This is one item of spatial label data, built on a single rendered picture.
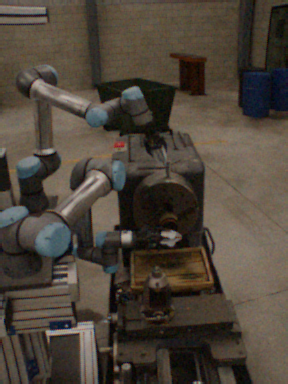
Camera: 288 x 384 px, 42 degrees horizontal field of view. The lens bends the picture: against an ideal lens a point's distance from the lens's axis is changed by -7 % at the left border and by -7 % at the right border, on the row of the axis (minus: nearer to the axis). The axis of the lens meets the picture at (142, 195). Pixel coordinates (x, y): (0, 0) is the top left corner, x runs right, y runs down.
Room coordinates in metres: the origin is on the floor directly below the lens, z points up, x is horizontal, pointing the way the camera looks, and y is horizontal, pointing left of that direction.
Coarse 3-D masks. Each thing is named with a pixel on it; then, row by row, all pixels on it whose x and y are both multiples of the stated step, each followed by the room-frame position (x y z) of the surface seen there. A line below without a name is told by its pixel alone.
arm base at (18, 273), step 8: (8, 256) 1.10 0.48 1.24; (16, 256) 1.10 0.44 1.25; (24, 256) 1.11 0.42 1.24; (32, 256) 1.13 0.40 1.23; (40, 256) 1.17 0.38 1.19; (8, 264) 1.11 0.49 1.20; (16, 264) 1.09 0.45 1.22; (24, 264) 1.10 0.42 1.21; (32, 264) 1.12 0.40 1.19; (40, 264) 1.14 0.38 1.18; (8, 272) 1.09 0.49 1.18; (16, 272) 1.08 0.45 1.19; (24, 272) 1.08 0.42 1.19; (32, 272) 1.10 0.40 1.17
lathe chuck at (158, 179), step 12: (156, 180) 1.73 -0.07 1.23; (168, 180) 1.71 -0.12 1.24; (180, 180) 1.75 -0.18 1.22; (156, 192) 1.70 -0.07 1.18; (168, 192) 1.70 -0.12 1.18; (180, 192) 1.70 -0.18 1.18; (192, 192) 1.70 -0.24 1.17; (144, 204) 1.70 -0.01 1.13; (180, 204) 1.70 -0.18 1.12; (144, 216) 1.70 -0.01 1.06; (156, 216) 1.70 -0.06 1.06; (192, 216) 1.70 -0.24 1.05; (180, 228) 1.70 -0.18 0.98
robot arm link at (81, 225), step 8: (80, 160) 1.51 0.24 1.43; (80, 168) 1.47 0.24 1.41; (72, 176) 1.49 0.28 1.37; (80, 176) 1.46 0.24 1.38; (72, 184) 1.49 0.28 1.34; (88, 216) 1.49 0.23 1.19; (80, 224) 1.48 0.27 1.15; (88, 224) 1.48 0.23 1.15; (80, 232) 1.47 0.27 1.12; (88, 232) 1.48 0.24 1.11; (80, 240) 1.47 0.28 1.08; (88, 240) 1.47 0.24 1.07; (80, 248) 1.47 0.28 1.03; (88, 248) 1.47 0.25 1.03; (80, 256) 1.47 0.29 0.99; (88, 256) 1.45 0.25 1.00
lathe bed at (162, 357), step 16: (192, 240) 1.77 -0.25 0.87; (160, 352) 0.99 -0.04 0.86; (176, 352) 1.02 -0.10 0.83; (192, 352) 1.01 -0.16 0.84; (208, 352) 1.00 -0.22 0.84; (160, 368) 0.92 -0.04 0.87; (176, 368) 1.01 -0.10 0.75; (192, 368) 1.00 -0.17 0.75; (208, 368) 0.93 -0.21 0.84; (224, 368) 0.91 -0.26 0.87
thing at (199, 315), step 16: (128, 304) 1.17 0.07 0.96; (176, 304) 1.14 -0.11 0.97; (208, 304) 1.13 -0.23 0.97; (224, 304) 1.12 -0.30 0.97; (128, 320) 1.07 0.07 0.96; (144, 320) 1.06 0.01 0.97; (176, 320) 1.05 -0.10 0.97; (192, 320) 1.05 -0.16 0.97; (208, 320) 1.04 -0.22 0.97; (224, 320) 1.04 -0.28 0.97
